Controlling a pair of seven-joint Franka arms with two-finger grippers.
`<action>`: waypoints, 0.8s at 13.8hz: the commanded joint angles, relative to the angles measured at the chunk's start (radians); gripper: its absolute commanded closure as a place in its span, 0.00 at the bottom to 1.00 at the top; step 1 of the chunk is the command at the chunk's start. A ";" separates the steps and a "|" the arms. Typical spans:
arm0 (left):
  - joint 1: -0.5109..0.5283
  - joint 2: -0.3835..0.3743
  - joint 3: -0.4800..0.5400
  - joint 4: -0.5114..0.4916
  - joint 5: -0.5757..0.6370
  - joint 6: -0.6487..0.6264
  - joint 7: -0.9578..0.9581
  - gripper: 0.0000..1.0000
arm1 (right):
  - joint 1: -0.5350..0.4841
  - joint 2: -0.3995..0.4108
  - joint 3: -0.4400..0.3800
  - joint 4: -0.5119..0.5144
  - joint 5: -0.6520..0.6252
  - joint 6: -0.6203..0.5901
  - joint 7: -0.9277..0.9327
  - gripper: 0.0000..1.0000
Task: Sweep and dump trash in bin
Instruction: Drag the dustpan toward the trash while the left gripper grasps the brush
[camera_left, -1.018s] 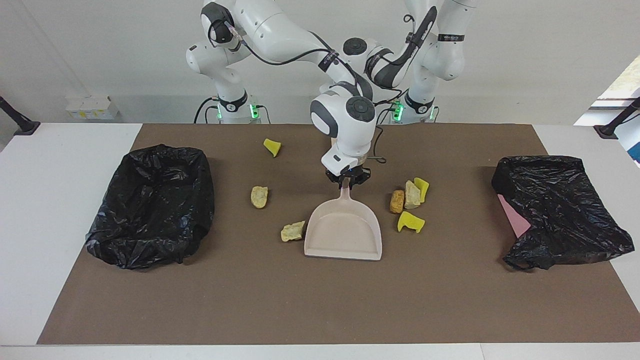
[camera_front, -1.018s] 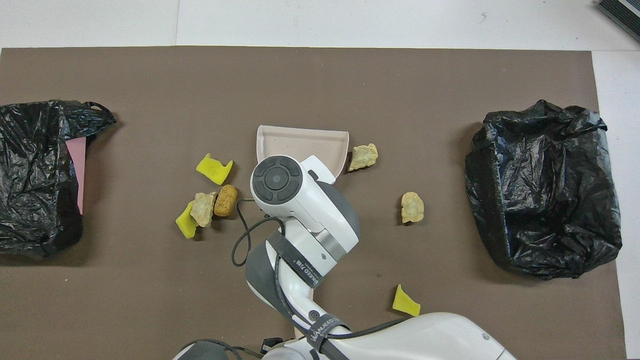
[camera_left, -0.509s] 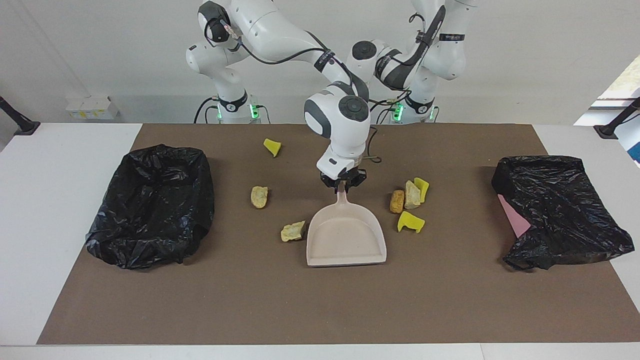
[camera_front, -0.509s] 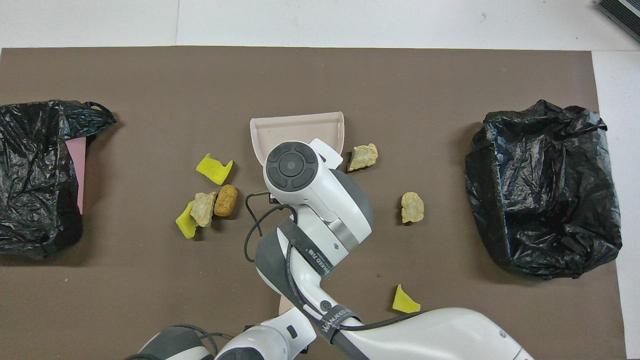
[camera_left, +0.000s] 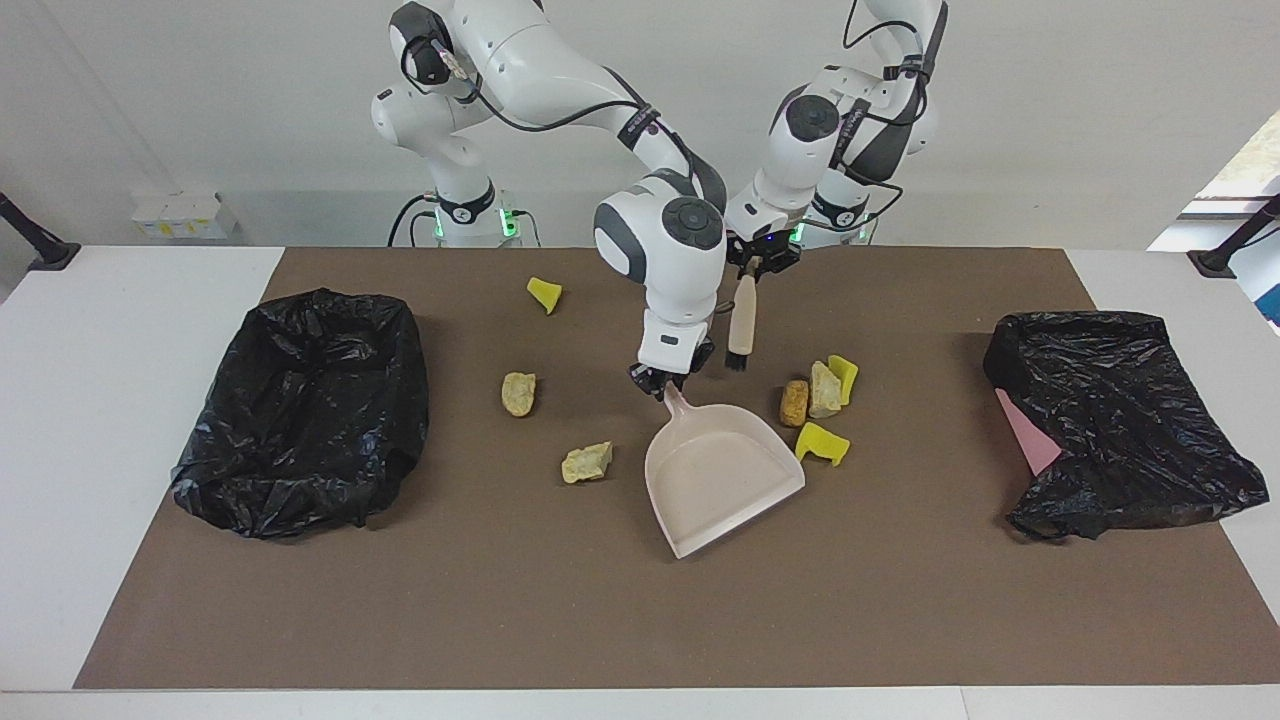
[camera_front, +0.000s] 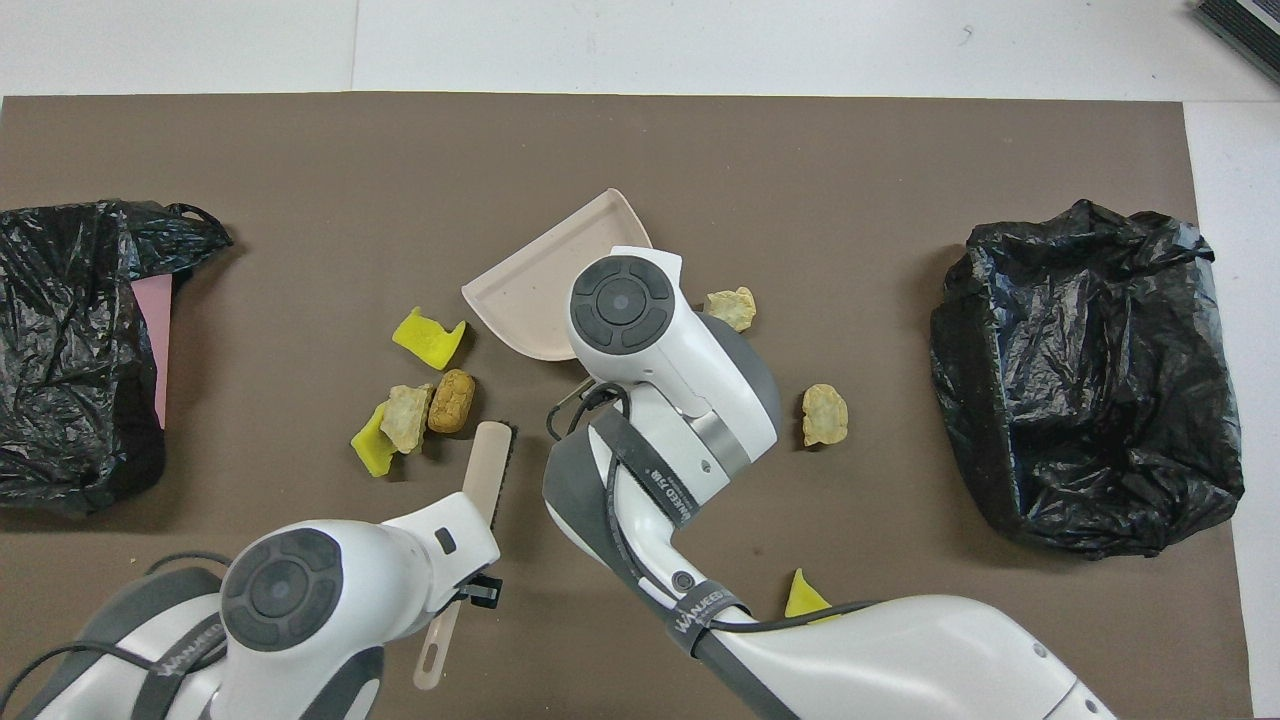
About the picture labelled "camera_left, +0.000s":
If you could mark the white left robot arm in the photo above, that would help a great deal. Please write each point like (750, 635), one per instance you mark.
(810, 120)

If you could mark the brown toy bread roll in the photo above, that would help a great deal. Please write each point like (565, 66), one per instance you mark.
(794, 403)

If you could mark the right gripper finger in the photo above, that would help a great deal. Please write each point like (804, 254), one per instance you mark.
(676, 388)
(645, 382)

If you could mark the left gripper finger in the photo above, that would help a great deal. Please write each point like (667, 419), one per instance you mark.
(767, 268)
(748, 270)

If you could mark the cream sponge piece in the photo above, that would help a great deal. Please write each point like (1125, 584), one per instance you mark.
(823, 392)

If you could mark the black clamp stand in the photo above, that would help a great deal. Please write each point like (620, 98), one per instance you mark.
(40, 245)
(1225, 255)

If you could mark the beige plastic dustpan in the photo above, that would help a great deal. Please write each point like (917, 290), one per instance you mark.
(715, 475)

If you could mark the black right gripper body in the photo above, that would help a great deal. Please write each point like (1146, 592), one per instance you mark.
(690, 365)

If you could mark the small yellow sponge wedge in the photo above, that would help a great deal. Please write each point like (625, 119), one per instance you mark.
(545, 295)

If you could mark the beige hand brush black bristles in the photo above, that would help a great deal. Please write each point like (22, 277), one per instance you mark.
(742, 315)

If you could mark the jagged pale foam chunk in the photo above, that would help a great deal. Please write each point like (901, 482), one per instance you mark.
(586, 464)

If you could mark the white box on floor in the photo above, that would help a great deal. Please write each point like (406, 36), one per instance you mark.
(185, 218)

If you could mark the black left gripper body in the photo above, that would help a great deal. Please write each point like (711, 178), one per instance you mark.
(765, 250)

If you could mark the yellow green-backed sponge piece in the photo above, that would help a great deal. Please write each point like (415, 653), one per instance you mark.
(818, 440)
(848, 375)

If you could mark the oval pale foam chunk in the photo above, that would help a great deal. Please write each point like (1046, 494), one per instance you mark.
(518, 394)

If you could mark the black plastic trash bag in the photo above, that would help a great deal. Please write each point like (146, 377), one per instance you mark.
(300, 420)
(1120, 420)

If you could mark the pink bin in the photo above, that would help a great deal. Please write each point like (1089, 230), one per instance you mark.
(1030, 440)

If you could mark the brown table mat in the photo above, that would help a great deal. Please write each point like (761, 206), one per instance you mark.
(600, 600)

